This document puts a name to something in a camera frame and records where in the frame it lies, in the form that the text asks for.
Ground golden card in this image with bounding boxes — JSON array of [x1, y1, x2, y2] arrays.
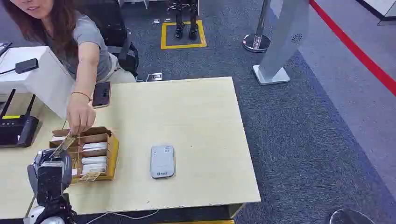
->
[[77, 171, 102, 183], [50, 134, 78, 159]]

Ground white cable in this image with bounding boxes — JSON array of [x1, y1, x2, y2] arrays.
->
[[84, 210, 160, 224]]

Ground thin wrist bracelet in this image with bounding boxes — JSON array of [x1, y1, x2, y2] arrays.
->
[[70, 91, 93, 102]]

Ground black router with antennas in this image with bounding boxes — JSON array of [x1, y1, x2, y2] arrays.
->
[[0, 89, 41, 149]]

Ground round glass base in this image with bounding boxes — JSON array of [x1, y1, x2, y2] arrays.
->
[[329, 208, 377, 224]]

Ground person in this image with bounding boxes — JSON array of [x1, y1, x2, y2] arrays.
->
[[0, 0, 137, 136]]

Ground white card stack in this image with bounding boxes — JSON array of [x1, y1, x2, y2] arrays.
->
[[81, 141, 108, 152], [80, 156, 108, 165], [81, 163, 107, 174]]

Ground white cabinet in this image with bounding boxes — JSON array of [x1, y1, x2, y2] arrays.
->
[[355, 0, 396, 26]]

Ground silver floor stand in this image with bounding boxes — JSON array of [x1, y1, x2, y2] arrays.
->
[[252, 0, 311, 86]]

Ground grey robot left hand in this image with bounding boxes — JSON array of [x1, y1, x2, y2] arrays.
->
[[27, 148, 74, 202]]

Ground white box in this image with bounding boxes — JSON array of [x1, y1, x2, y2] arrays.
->
[[0, 46, 77, 120]]

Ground chrome stanchion post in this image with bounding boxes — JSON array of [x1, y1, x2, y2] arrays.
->
[[242, 0, 272, 53]]

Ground black power adapter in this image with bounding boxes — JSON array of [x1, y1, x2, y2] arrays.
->
[[14, 58, 40, 75]]

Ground wooden card box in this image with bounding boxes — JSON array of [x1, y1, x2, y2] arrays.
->
[[49, 126, 120, 185]]

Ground person's left hand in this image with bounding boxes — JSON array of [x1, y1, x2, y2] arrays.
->
[[66, 92, 97, 136]]

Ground black office chair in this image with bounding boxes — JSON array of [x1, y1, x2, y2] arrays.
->
[[74, 0, 140, 78]]

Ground dark smartphone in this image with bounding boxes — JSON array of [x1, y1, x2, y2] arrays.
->
[[92, 81, 112, 109]]

